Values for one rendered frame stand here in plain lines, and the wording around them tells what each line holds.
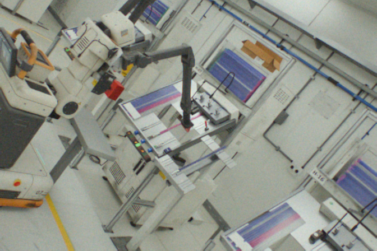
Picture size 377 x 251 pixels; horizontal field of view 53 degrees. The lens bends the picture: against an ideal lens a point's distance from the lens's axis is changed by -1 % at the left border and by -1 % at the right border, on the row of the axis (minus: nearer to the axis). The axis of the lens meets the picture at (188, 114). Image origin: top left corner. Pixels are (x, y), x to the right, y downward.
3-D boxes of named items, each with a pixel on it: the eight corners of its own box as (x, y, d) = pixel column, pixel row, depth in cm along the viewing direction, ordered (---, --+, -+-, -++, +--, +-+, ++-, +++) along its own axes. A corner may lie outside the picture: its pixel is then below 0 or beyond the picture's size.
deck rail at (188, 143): (159, 162, 282) (159, 156, 278) (158, 160, 283) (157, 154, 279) (235, 125, 310) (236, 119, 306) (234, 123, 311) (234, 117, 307)
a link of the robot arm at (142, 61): (187, 40, 257) (196, 44, 251) (186, 58, 264) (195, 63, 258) (129, 52, 234) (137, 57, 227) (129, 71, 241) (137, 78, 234)
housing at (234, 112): (230, 126, 311) (231, 113, 301) (196, 94, 341) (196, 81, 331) (237, 122, 314) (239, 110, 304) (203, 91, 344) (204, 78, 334)
